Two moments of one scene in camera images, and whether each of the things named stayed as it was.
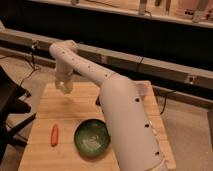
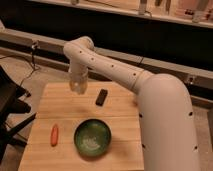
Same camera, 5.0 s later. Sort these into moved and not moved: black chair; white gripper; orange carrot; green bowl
Moved: white gripper
Not moved: orange carrot; black chair; green bowl
